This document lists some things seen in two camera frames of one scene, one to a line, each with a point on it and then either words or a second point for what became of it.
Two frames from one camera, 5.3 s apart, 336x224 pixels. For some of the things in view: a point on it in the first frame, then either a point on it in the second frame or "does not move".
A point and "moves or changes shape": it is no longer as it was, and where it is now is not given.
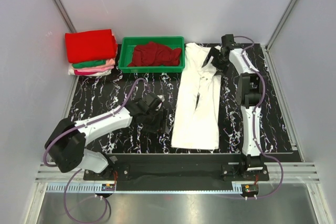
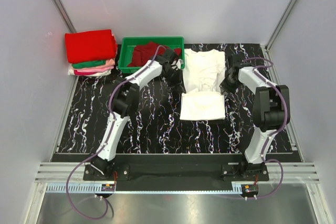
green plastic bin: x=127 y=49 does not move
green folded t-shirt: x=94 y=63 does not move
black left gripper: x=155 y=127 → x=180 y=87
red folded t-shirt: x=89 y=46 does not move
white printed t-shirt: x=196 y=123 moves or changes shape
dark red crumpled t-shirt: x=152 y=54 does not move
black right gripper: x=219 y=72 → x=227 y=89
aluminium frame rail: x=293 y=172 does not move
